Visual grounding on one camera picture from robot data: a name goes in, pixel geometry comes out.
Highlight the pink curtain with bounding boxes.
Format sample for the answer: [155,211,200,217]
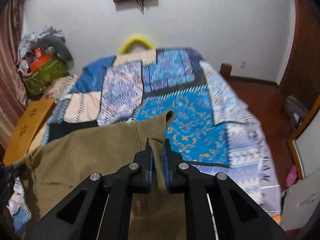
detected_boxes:
[1,0,27,148]

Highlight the grey bag on floor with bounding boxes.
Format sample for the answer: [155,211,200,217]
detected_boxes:
[284,95,309,130]

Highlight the blue patchwork bedspread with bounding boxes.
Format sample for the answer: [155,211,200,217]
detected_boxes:
[42,48,281,216]

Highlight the black folded garment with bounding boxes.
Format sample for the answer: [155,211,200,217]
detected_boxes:
[48,120,98,142]

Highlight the orange box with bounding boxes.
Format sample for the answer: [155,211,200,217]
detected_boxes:
[29,47,52,72]

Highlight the brown wooden door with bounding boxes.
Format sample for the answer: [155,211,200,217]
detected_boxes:
[280,0,319,110]

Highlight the khaki pants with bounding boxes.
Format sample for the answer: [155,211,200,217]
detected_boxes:
[15,111,186,239]

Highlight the wooden headboard panel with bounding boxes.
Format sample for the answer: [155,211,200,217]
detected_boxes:
[3,99,55,166]

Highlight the green storage bag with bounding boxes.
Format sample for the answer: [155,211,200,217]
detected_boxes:
[22,59,69,97]

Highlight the pink slipper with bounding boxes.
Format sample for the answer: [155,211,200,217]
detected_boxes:
[285,165,298,189]

